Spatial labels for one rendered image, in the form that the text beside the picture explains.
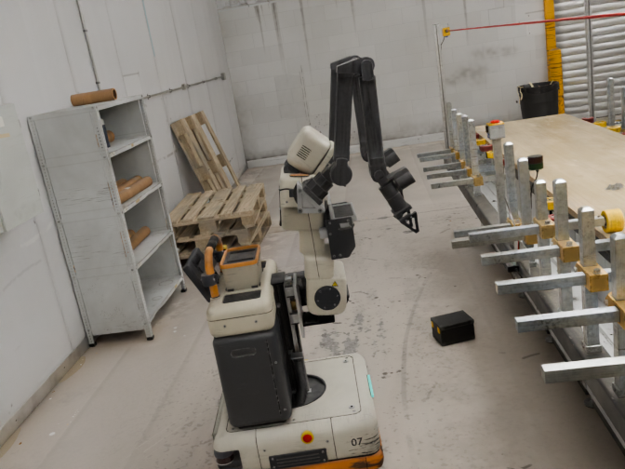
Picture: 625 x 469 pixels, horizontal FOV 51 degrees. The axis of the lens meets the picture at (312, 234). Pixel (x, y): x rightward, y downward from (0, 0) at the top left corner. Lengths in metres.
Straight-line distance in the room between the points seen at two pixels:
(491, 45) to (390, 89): 1.61
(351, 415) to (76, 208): 2.42
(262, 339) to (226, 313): 0.17
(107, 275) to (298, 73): 6.47
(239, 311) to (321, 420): 0.56
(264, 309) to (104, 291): 2.18
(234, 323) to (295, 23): 8.13
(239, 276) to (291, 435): 0.65
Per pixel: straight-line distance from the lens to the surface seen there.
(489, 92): 10.46
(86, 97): 4.79
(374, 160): 2.34
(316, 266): 2.57
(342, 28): 10.25
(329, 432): 2.66
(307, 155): 2.48
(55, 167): 4.38
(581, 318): 1.74
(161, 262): 5.29
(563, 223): 2.22
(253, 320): 2.48
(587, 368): 1.50
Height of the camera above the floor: 1.68
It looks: 16 degrees down
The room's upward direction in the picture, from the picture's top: 9 degrees counter-clockwise
